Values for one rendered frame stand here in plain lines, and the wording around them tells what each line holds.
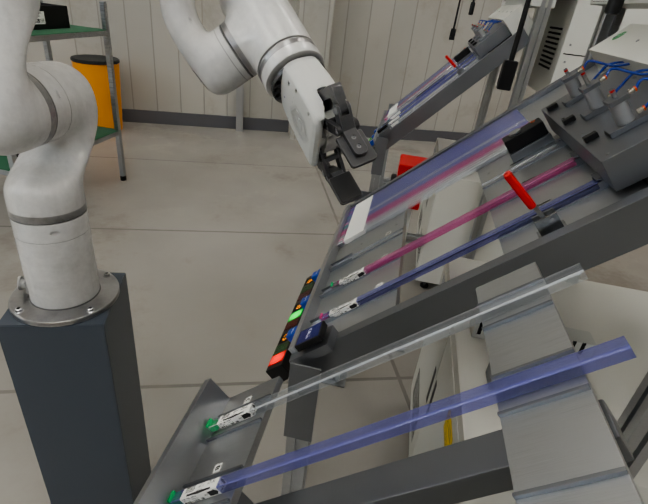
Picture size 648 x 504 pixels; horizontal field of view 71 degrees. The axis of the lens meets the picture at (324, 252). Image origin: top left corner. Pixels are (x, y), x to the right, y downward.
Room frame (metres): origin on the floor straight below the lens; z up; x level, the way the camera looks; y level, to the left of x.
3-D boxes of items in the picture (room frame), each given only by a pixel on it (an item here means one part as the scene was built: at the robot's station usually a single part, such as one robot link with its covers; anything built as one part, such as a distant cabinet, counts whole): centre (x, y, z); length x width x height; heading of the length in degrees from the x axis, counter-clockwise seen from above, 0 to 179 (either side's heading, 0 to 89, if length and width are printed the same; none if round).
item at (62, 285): (0.70, 0.49, 0.79); 0.19 x 0.19 x 0.18
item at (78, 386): (0.70, 0.49, 0.35); 0.18 x 0.18 x 0.70; 12
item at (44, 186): (0.74, 0.49, 1.00); 0.19 x 0.12 x 0.24; 175
